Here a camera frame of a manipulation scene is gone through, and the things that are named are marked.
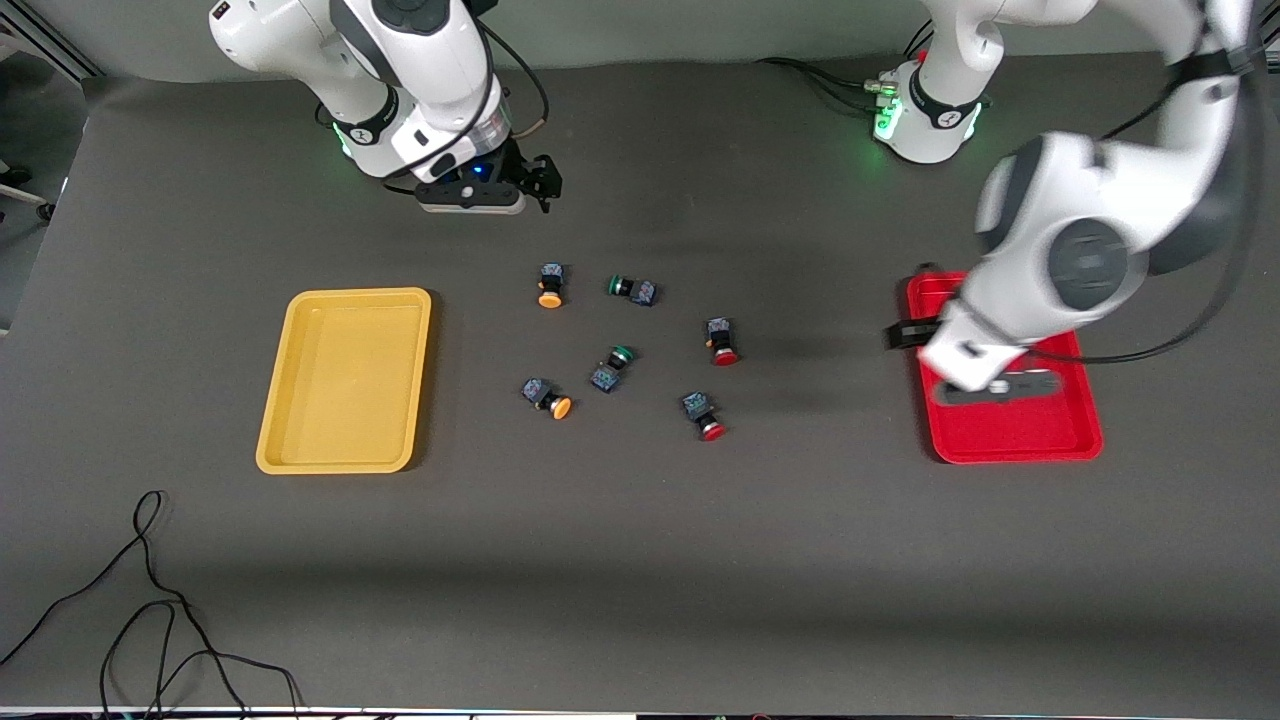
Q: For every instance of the yellow plastic tray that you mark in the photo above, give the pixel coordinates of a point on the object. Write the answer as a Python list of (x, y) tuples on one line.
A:
[(340, 380)]

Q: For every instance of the grey metal frame rail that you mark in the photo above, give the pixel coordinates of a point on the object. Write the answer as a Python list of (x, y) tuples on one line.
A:
[(50, 45)]

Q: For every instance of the black chair base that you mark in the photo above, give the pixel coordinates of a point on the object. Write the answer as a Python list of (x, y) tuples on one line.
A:
[(44, 211)]

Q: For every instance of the green push button switch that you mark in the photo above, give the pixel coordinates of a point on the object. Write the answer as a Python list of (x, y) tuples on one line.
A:
[(635, 290), (608, 375)]

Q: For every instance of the red push button switch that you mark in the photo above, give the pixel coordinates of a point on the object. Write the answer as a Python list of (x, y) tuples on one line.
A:
[(720, 335), (700, 408)]

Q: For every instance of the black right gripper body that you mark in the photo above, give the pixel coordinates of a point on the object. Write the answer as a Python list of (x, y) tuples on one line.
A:
[(523, 171)]

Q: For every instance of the red plastic tray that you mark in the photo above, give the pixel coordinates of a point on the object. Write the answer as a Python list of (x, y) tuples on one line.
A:
[(1000, 432)]

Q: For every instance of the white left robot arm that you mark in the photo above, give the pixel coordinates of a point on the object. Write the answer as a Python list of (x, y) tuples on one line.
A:
[(1080, 200)]

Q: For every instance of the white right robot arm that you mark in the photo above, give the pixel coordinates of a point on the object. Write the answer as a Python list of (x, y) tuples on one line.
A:
[(300, 40)]

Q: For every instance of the yellow push button switch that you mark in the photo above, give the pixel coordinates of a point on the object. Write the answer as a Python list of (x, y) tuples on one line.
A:
[(551, 285), (545, 396)]

